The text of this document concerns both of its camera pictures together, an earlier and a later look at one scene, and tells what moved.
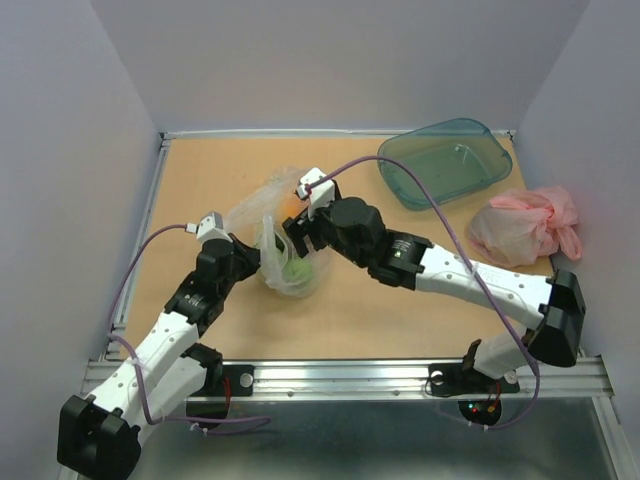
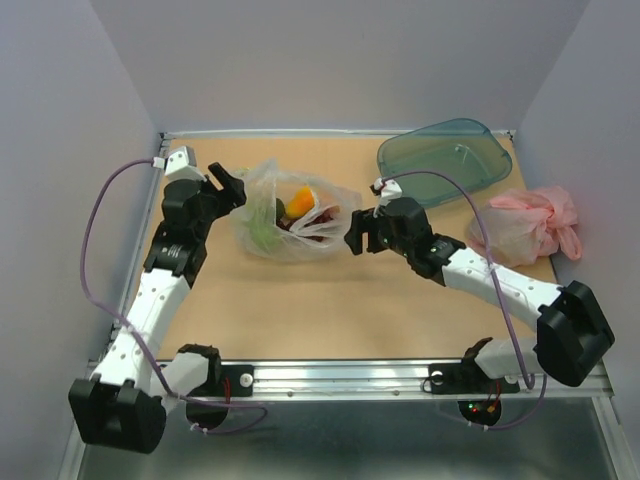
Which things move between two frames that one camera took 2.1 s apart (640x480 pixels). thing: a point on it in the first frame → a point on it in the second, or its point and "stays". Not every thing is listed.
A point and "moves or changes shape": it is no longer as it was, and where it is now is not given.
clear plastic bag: (258, 218) moves or changes shape
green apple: (297, 271) → (264, 234)
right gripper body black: (321, 228) → (387, 239)
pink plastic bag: (522, 226) stays
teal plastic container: (448, 160) stays
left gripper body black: (242, 263) → (214, 206)
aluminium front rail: (416, 379) stays
